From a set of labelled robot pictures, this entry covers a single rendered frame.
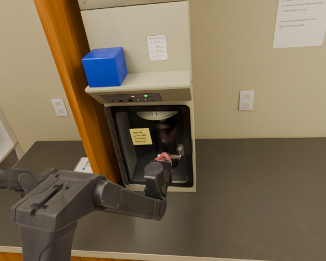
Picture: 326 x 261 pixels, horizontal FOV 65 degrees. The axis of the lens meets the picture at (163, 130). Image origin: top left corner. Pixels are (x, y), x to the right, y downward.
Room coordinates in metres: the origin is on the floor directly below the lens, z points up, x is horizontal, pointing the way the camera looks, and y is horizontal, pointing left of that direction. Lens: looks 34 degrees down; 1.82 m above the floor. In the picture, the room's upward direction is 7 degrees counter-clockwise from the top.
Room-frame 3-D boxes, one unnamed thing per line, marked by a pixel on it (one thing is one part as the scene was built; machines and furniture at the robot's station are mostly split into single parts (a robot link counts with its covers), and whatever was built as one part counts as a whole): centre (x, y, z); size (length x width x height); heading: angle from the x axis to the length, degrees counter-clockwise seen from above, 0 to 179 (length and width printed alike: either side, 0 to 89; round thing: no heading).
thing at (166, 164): (0.64, 0.03, 1.20); 0.07 x 0.07 x 0.10; 79
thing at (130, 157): (0.81, 0.05, 1.19); 0.30 x 0.01 x 0.40; 77
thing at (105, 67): (0.78, 0.15, 1.56); 0.10 x 0.10 x 0.09; 79
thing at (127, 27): (0.94, 0.02, 1.33); 0.32 x 0.25 x 0.77; 79
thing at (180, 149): (0.76, -0.02, 1.20); 0.10 x 0.05 x 0.03; 77
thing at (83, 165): (1.02, 0.38, 0.96); 0.16 x 0.12 x 0.04; 79
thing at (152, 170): (0.56, 0.05, 1.24); 0.12 x 0.09 x 0.11; 159
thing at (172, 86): (0.76, 0.06, 1.46); 0.32 x 0.11 x 0.10; 79
